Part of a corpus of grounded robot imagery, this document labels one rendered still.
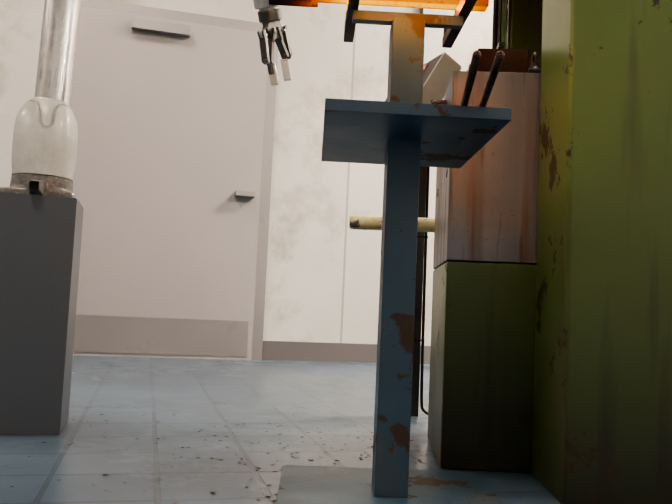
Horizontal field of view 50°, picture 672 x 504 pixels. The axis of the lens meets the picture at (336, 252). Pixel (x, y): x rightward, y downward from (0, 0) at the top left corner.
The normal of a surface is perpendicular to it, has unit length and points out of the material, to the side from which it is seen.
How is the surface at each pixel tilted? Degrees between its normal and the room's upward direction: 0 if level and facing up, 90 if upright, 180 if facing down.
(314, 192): 90
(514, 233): 90
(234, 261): 90
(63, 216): 90
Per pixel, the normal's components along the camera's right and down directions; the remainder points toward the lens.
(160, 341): 0.25, -0.07
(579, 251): -0.05, -0.08
